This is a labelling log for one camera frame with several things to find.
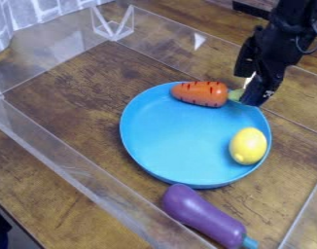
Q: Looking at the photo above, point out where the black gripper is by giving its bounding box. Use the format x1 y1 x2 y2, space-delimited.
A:
234 0 317 107

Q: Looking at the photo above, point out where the orange toy carrot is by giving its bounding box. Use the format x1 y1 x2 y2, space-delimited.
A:
170 81 245 108

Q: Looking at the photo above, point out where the yellow toy lemon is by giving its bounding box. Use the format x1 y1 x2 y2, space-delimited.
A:
229 127 267 165

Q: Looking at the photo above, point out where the blue round plate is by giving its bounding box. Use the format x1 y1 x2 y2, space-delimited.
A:
119 83 271 189

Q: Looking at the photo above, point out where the purple toy eggplant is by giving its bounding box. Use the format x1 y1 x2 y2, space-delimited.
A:
160 184 258 249

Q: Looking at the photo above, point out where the white patterned curtain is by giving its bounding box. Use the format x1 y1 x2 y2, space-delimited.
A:
0 0 114 53

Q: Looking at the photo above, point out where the black cable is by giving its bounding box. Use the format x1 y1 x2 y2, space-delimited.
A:
294 22 317 55

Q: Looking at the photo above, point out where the clear acrylic corner bracket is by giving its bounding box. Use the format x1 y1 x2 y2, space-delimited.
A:
90 6 134 42

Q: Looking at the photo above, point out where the clear acrylic enclosure wall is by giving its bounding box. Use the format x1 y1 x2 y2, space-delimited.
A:
0 0 317 249

